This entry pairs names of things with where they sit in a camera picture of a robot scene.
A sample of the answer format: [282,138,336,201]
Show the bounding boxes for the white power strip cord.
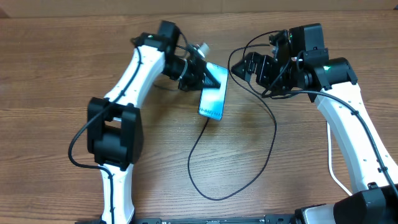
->
[326,121,354,197]

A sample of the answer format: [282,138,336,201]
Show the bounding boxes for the blue Galaxy smartphone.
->
[198,62,228,121]

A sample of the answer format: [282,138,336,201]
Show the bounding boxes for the black USB charging cable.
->
[187,30,293,202]

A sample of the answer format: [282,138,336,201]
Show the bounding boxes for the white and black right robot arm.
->
[231,23,397,223]

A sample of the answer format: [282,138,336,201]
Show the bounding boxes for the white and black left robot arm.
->
[68,21,228,223]

